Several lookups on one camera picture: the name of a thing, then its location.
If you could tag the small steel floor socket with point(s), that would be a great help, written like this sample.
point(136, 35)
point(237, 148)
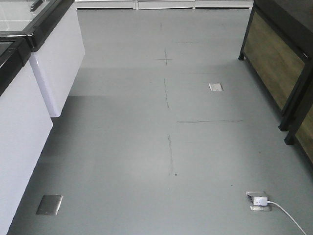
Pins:
point(215, 87)

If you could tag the white shelf base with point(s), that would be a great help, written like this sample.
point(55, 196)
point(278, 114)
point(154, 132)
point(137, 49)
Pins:
point(164, 4)

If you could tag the black wooden display stand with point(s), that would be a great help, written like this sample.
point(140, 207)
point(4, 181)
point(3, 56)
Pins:
point(278, 43)

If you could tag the open steel floor socket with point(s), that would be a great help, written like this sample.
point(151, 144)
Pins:
point(250, 194)

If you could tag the white chest freezer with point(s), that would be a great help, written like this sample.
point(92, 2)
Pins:
point(52, 31)
point(24, 125)

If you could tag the white power adapter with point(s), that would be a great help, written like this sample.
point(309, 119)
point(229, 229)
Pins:
point(260, 201)

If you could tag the white chest freezer near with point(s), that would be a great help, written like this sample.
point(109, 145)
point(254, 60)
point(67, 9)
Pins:
point(24, 125)

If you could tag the white chest freezer far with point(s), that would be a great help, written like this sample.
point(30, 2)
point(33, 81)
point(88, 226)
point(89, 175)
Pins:
point(52, 31)

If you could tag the closed steel floor socket left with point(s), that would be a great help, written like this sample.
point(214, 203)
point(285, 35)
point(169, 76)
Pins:
point(49, 204)

